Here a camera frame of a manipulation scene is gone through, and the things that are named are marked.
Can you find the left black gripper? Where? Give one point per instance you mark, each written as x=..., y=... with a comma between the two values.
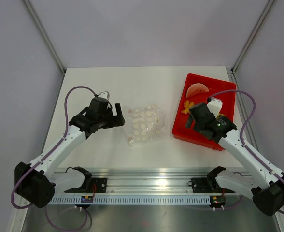
x=117, y=120

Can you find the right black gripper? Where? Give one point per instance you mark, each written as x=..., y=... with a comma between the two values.
x=189, y=122

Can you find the clear zip top bag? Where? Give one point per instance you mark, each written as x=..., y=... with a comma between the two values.
x=144, y=124

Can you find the watermelon slice toy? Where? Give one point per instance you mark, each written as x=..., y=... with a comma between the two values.
x=197, y=88

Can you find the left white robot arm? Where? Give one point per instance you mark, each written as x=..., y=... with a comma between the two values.
x=35, y=181

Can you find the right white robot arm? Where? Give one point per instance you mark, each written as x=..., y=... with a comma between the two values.
x=266, y=185

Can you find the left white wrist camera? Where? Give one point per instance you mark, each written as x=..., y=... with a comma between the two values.
x=105, y=95

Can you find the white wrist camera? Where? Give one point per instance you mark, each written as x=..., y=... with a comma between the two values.
x=215, y=106
x=105, y=95

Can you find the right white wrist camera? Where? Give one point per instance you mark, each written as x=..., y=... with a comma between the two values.
x=215, y=106

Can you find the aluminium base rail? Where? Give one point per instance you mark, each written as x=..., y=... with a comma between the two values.
x=167, y=182

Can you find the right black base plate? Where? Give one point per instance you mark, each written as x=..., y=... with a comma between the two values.
x=200, y=185

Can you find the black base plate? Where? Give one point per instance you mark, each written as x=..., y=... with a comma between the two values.
x=97, y=184
x=200, y=185

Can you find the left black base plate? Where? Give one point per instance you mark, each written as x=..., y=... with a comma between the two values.
x=97, y=184

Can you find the white slotted cable duct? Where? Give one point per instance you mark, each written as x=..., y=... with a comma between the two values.
x=131, y=200

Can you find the right aluminium frame post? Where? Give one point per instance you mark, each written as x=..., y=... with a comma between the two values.
x=257, y=27

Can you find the aluminium frame post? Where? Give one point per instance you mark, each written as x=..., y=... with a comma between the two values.
x=257, y=27
x=45, y=38

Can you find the left aluminium frame post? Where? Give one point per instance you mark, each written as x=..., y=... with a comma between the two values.
x=45, y=38

